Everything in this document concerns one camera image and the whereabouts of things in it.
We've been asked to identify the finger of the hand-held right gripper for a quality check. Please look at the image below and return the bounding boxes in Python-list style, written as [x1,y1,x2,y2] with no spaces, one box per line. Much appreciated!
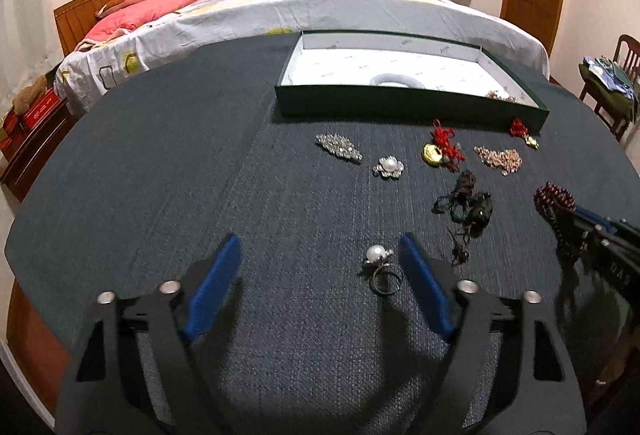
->
[570,227,631,266]
[572,206,640,238]

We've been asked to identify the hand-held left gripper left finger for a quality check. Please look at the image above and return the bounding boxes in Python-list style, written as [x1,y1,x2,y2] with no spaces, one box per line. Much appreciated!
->
[54,234,244,435]

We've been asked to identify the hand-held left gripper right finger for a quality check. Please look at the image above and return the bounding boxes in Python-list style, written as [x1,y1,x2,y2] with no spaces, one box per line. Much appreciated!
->
[398,232,587,435]

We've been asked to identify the dark red bead necklace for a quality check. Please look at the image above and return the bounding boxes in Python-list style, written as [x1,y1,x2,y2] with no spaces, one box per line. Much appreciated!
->
[534,182,581,261]

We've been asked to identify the silver pearl ring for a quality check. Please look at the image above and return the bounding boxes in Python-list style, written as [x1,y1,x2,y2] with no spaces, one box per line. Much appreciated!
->
[361,245,405,297]

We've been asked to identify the dark cord pendant necklace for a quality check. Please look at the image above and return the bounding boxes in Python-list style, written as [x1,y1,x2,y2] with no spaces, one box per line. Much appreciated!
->
[431,169,495,266]

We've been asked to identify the rose gold beaded bracelet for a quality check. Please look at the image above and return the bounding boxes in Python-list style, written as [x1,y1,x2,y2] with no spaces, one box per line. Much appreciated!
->
[473,145,524,176]

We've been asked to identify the small gold red-knot charm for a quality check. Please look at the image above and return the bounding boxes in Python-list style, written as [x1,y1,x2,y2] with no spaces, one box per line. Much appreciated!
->
[508,118,541,150]

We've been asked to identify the pearl flower brooch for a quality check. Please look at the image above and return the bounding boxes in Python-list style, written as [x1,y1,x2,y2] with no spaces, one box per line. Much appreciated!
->
[372,156,405,180]

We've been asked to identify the large gold red-knot charm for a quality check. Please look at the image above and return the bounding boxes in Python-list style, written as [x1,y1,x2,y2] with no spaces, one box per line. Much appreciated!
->
[421,119,467,172]

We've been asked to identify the silver rhinestone brooch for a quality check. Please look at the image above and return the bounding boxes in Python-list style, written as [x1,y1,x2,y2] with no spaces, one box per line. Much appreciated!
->
[315,134,363,163]

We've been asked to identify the green jewelry box tray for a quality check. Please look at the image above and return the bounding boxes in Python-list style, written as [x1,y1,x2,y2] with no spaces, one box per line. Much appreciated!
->
[274,30,551,136]

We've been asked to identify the olive green cloth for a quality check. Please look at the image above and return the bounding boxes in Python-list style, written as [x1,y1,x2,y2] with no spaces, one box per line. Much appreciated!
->
[580,64,640,124]

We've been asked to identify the blue patterned cloth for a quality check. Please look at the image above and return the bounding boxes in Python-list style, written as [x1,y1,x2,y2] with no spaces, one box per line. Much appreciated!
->
[589,56,638,92]

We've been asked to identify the wooden chair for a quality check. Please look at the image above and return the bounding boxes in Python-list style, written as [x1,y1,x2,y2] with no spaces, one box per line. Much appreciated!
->
[579,34,640,141]

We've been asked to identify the white jade bangle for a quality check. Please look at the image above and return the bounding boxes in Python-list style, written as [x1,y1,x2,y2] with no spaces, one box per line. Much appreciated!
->
[369,73,427,90]

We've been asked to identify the wooden nightstand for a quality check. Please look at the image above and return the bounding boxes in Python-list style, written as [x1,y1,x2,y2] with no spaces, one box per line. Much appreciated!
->
[0,70,76,203]

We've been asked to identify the red box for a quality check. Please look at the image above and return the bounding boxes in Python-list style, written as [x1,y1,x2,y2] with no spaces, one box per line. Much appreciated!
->
[20,89,63,131]

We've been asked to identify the brown teddy bear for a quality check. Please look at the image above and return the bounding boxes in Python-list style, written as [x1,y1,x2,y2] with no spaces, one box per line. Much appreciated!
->
[12,75,48,116]

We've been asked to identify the pink pillow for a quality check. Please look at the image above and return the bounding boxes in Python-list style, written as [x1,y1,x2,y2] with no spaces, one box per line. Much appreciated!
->
[75,0,213,51]

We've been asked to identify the bed with patterned sheet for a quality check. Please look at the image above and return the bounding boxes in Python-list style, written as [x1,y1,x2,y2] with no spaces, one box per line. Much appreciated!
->
[52,0,551,116]

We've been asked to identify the wooden headboard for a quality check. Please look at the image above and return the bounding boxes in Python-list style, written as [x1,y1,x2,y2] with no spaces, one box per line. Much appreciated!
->
[53,0,183,58]

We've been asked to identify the white sheer curtain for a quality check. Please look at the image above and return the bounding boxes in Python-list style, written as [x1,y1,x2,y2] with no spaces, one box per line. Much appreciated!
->
[0,0,56,91]

